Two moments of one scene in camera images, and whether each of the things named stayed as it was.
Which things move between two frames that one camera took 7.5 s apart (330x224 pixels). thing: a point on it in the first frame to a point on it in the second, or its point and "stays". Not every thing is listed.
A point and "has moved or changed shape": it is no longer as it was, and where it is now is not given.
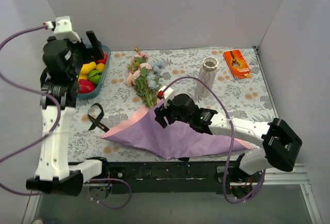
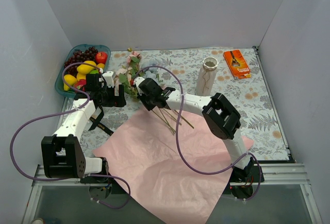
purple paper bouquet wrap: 145,132 has moved or changed shape
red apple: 102,61 stays
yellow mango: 86,68 stays
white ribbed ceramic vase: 207,74 stays
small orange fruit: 100,67 stays
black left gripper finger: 96,45 to 120,101
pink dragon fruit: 85,86 stays
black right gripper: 166,113 to 146,100
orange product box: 237,64 stays
